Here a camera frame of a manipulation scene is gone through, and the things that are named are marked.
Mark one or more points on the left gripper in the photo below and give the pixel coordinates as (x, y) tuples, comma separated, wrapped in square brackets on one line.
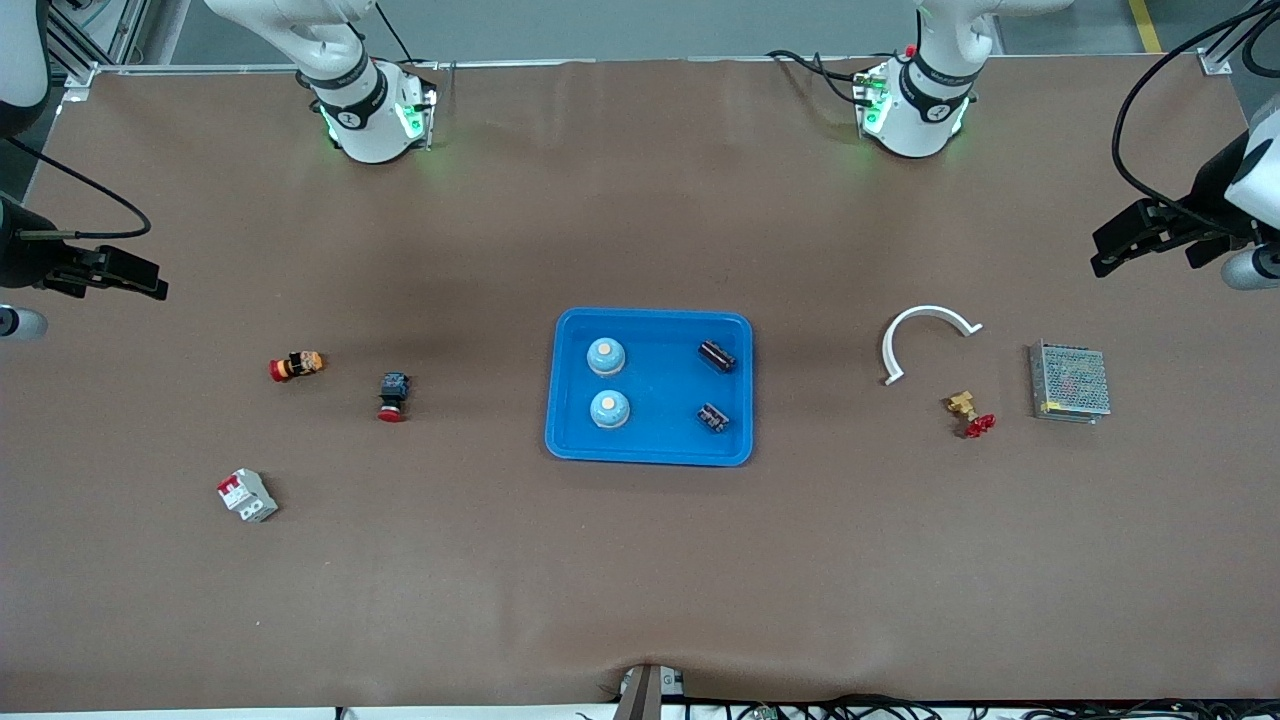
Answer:
[(1212, 193)]

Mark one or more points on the metal mesh power supply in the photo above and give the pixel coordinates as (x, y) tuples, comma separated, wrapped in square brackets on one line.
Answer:
[(1070, 380)]

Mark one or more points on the red white circuit breaker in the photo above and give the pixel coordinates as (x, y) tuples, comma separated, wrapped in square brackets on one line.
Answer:
[(247, 495)]

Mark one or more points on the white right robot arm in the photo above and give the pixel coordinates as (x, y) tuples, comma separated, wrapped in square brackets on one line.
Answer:
[(370, 120)]

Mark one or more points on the small dark brown capacitor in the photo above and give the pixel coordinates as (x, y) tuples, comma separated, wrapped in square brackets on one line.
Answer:
[(712, 418)]

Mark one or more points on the white curved pipe clamp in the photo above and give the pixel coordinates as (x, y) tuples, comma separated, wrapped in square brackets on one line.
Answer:
[(930, 311)]

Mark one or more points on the metal table edge bracket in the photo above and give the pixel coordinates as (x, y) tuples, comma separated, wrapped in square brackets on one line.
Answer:
[(645, 695)]

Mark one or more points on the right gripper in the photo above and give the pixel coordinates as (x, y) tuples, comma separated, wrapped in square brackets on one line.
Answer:
[(22, 257)]

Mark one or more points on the black red push button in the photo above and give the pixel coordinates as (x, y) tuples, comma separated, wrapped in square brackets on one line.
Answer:
[(393, 390)]

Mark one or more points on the light blue call bell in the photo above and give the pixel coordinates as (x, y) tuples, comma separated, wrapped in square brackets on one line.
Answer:
[(609, 409), (606, 355)]

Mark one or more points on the orange emergency stop button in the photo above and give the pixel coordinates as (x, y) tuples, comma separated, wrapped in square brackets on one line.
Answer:
[(297, 366)]

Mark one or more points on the blue plastic tray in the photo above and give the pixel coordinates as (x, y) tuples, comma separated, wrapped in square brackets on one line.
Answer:
[(660, 390)]

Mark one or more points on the brown table cover mat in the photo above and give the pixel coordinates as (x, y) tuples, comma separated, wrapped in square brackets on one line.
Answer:
[(640, 560)]

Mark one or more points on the large dark brown capacitor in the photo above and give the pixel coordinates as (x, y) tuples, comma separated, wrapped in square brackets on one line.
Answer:
[(717, 356)]

